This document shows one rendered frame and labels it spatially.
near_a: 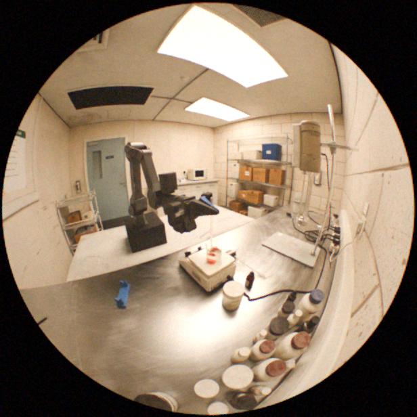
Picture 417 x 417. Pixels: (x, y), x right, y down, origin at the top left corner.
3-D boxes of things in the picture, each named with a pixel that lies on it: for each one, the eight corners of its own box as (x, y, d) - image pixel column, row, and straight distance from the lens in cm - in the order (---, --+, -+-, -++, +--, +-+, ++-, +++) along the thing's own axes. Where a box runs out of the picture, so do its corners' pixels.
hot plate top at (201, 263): (187, 258, 49) (186, 256, 48) (212, 246, 54) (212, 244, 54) (208, 277, 41) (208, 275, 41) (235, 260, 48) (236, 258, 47)
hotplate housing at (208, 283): (177, 263, 59) (175, 248, 54) (202, 252, 64) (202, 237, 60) (212, 298, 46) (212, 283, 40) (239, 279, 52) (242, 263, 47)
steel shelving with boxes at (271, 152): (224, 217, 342) (226, 139, 323) (235, 214, 370) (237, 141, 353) (275, 239, 271) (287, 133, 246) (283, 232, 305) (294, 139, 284)
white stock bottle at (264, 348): (269, 353, 42) (283, 344, 34) (256, 365, 40) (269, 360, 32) (256, 342, 41) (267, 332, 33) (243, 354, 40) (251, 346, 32)
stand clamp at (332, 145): (306, 149, 67) (306, 138, 68) (310, 154, 78) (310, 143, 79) (359, 158, 66) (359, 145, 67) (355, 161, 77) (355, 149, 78)
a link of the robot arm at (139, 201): (124, 142, 63) (130, 141, 57) (138, 141, 66) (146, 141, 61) (130, 211, 69) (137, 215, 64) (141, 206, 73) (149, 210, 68)
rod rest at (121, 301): (122, 285, 56) (118, 278, 54) (130, 285, 55) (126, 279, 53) (116, 306, 51) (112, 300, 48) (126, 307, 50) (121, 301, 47)
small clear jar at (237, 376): (234, 391, 39) (239, 393, 33) (214, 378, 38) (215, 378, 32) (251, 374, 40) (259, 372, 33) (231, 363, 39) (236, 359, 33)
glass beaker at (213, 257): (203, 259, 47) (202, 239, 42) (217, 256, 48) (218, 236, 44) (210, 271, 43) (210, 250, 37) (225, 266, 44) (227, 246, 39)
